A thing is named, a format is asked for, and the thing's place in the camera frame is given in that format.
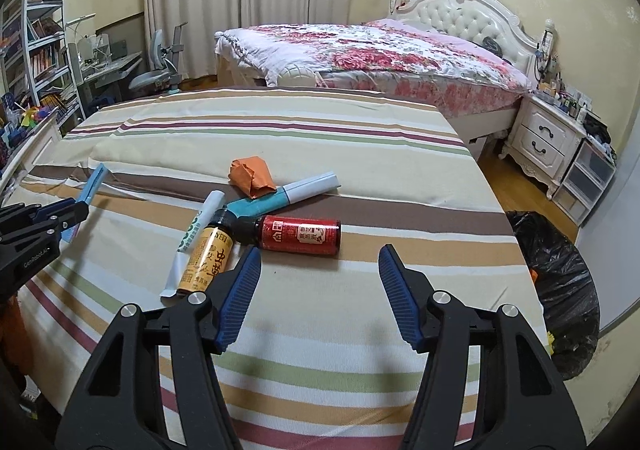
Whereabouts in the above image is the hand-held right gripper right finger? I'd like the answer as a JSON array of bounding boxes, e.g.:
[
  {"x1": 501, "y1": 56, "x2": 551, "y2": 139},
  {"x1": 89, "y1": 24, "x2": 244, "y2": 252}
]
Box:
[{"x1": 378, "y1": 244, "x2": 586, "y2": 450}]

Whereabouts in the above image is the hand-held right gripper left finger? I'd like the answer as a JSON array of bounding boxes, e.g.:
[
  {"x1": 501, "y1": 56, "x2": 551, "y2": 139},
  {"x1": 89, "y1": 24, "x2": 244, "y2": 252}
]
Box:
[{"x1": 55, "y1": 246, "x2": 262, "y2": 450}]

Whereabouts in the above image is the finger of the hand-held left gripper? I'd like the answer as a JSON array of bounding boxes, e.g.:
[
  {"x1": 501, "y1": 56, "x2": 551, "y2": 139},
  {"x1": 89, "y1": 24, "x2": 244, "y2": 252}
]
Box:
[
  {"x1": 30, "y1": 199, "x2": 90, "y2": 251},
  {"x1": 0, "y1": 203, "x2": 43, "y2": 231}
]

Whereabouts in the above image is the light blue plastic stick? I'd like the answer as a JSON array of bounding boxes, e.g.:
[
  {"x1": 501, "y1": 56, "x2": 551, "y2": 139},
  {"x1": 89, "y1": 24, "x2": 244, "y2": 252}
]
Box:
[{"x1": 60, "y1": 163, "x2": 107, "y2": 243}]

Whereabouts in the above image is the orange labelled bottle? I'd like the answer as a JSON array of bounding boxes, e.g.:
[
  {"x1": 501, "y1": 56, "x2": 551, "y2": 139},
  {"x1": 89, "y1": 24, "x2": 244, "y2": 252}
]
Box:
[{"x1": 177, "y1": 213, "x2": 241, "y2": 296}]

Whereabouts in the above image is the white marker pen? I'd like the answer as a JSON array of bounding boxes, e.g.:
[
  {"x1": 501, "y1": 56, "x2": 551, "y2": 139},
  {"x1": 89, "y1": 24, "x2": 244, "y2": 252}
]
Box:
[{"x1": 160, "y1": 190, "x2": 226, "y2": 301}]

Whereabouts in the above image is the red labelled bottle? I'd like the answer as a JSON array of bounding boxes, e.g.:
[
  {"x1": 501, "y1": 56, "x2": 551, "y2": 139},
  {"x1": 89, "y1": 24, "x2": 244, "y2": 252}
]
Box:
[{"x1": 239, "y1": 214, "x2": 342, "y2": 258}]

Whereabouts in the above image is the orange paper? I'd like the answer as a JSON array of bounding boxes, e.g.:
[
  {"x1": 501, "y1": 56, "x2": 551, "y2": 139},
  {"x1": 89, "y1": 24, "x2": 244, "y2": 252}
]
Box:
[{"x1": 228, "y1": 156, "x2": 277, "y2": 201}]

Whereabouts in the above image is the teal and white tube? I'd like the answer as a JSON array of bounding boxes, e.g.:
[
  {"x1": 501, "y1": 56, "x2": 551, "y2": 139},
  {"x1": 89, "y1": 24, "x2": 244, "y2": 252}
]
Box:
[{"x1": 226, "y1": 171, "x2": 342, "y2": 221}]

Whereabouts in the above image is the bin with black bag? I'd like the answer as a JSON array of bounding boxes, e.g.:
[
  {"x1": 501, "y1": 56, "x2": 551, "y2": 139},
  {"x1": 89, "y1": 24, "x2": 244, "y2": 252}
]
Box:
[{"x1": 505, "y1": 210, "x2": 601, "y2": 381}]

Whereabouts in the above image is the pile of colourful toys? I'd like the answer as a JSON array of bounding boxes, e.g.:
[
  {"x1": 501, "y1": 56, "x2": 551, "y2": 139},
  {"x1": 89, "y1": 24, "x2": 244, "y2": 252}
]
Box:
[{"x1": 0, "y1": 90, "x2": 51, "y2": 141}]

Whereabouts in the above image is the grey study desk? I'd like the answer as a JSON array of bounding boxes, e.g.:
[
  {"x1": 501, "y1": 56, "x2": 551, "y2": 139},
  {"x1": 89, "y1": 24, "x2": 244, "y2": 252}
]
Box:
[{"x1": 75, "y1": 33, "x2": 143, "y2": 106}]

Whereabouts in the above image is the grey desk chair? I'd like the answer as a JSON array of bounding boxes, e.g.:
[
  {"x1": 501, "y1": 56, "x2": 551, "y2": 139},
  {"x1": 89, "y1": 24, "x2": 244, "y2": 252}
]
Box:
[{"x1": 127, "y1": 22, "x2": 189, "y2": 96}]

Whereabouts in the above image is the striped tablecloth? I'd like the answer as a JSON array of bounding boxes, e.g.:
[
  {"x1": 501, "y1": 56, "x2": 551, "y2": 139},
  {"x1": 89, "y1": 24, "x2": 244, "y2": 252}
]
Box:
[{"x1": 15, "y1": 85, "x2": 551, "y2": 450}]

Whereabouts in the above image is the white bookshelf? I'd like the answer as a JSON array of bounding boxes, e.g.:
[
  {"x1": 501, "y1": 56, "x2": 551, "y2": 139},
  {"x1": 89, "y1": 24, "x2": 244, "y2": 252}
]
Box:
[{"x1": 0, "y1": 0, "x2": 71, "y2": 123}]

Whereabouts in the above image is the white nightstand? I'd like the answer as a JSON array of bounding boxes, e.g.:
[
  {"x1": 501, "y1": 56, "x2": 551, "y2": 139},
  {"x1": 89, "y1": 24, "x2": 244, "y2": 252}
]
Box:
[{"x1": 502, "y1": 93, "x2": 586, "y2": 199}]

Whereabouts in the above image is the plastic drawer unit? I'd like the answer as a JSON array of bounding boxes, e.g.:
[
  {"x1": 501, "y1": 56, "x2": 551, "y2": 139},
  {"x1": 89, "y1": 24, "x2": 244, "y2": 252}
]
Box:
[{"x1": 552, "y1": 140, "x2": 617, "y2": 227}]

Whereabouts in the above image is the white wardrobe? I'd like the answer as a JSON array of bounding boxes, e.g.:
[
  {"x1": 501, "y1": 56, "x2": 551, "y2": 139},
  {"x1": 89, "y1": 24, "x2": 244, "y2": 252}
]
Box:
[{"x1": 597, "y1": 150, "x2": 640, "y2": 331}]

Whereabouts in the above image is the floral pink blanket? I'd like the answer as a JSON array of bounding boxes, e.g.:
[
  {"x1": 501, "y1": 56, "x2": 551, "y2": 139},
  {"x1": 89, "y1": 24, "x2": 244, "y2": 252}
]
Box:
[{"x1": 216, "y1": 18, "x2": 533, "y2": 104}]

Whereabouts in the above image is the group of small bottles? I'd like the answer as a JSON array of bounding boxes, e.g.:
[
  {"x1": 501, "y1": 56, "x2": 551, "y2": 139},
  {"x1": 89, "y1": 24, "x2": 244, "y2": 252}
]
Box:
[{"x1": 537, "y1": 75, "x2": 593, "y2": 120}]

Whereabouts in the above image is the black bag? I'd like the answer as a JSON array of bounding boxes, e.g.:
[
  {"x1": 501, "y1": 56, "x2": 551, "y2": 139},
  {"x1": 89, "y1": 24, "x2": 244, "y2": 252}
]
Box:
[{"x1": 585, "y1": 113, "x2": 614, "y2": 147}]

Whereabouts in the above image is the dark clothing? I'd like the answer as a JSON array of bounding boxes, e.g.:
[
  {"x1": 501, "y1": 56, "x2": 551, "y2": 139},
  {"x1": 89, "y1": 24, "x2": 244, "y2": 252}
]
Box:
[{"x1": 480, "y1": 35, "x2": 511, "y2": 56}]

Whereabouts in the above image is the white tufted bed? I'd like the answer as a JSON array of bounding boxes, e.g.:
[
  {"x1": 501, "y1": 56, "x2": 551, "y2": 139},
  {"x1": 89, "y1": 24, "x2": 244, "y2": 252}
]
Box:
[{"x1": 215, "y1": 0, "x2": 546, "y2": 141}]

